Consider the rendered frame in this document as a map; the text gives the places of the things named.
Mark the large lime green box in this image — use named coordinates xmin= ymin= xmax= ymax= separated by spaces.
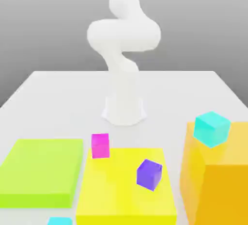
xmin=0 ymin=138 xmax=84 ymax=209

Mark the small cyan cube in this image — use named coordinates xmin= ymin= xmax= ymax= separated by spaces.
xmin=193 ymin=111 xmax=232 ymax=149
xmin=47 ymin=216 xmax=73 ymax=225

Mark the small magenta cube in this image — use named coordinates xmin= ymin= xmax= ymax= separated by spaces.
xmin=91 ymin=133 xmax=110 ymax=160

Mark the small purple cube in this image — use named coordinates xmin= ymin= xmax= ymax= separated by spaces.
xmin=136 ymin=158 xmax=163 ymax=192

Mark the large yellow box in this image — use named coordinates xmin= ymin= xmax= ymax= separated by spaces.
xmin=76 ymin=147 xmax=178 ymax=225

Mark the large orange box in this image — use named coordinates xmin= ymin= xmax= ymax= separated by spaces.
xmin=179 ymin=121 xmax=248 ymax=225

